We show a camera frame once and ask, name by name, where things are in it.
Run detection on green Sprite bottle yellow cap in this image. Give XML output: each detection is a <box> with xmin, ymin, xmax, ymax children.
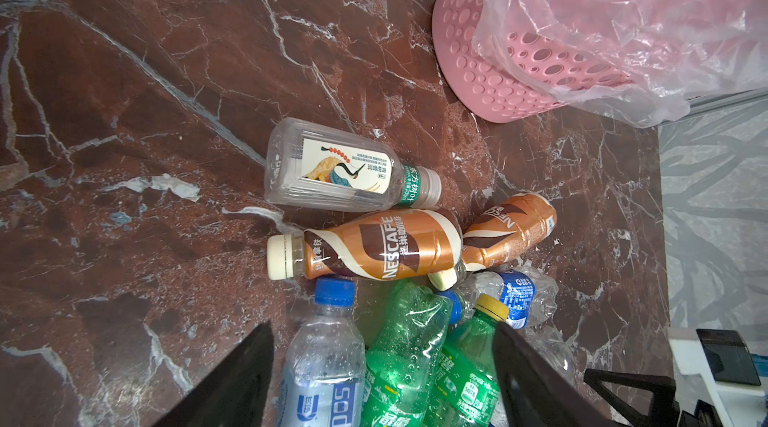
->
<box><xmin>423</xmin><ymin>294</ymin><xmax>509</xmax><ymax>426</ymax></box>

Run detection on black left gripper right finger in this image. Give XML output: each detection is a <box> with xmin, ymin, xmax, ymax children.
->
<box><xmin>492</xmin><ymin>322</ymin><xmax>617</xmax><ymax>427</ymax></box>

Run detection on clear plastic bin liner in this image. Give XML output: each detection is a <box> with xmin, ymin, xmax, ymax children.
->
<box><xmin>476</xmin><ymin>0</ymin><xmax>767</xmax><ymax>128</ymax></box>

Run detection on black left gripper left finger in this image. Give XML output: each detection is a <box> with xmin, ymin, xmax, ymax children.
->
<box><xmin>156</xmin><ymin>322</ymin><xmax>274</xmax><ymax>426</ymax></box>

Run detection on nescafe brown bottle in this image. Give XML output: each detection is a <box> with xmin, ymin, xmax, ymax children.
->
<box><xmin>428</xmin><ymin>192</ymin><xmax>557</xmax><ymax>291</ymax></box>
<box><xmin>266</xmin><ymin>209</ymin><xmax>463</xmax><ymax>282</ymax></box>

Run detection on clear bottle bird label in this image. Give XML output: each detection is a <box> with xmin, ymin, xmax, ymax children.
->
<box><xmin>264</xmin><ymin>118</ymin><xmax>442</xmax><ymax>213</ymax></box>

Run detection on crushed clear bottle blue label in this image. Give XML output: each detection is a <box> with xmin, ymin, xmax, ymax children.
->
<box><xmin>439</xmin><ymin>267</ymin><xmax>559</xmax><ymax>329</ymax></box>

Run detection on soda water bottle blue cap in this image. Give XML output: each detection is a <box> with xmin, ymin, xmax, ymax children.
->
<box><xmin>275</xmin><ymin>277</ymin><xmax>366</xmax><ymax>426</ymax></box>

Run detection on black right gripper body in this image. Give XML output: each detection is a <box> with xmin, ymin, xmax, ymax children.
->
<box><xmin>583</xmin><ymin>368</ymin><xmax>724</xmax><ymax>427</ymax></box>

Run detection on crushed green Sprite bottle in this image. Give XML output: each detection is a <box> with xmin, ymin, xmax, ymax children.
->
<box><xmin>360</xmin><ymin>280</ymin><xmax>452</xmax><ymax>426</ymax></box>

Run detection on pink perforated plastic bin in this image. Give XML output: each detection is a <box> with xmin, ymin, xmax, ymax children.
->
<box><xmin>432</xmin><ymin>0</ymin><xmax>632</xmax><ymax>124</ymax></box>

